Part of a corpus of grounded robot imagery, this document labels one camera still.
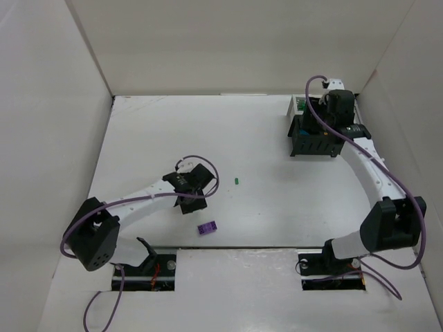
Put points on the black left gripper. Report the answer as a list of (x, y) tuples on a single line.
[(192, 205)]

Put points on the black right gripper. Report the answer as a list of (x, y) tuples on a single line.
[(317, 140)]

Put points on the cyan long lego brick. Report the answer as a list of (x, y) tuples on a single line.
[(303, 132)]

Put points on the purple lego brick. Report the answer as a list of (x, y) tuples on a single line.
[(207, 228)]

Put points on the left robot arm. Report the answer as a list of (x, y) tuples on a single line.
[(93, 236)]

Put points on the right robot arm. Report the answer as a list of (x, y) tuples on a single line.
[(382, 189)]

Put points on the black slotted container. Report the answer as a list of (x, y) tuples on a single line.
[(312, 145)]

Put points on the white slotted container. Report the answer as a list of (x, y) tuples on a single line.
[(292, 109)]

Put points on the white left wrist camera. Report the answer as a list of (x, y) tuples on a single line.
[(184, 166)]

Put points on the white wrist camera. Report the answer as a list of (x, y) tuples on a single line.
[(332, 84), (184, 166)]

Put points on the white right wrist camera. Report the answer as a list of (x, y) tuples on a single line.
[(332, 84)]

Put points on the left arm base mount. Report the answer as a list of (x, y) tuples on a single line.
[(145, 268)]

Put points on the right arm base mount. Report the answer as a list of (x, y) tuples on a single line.
[(322, 271)]

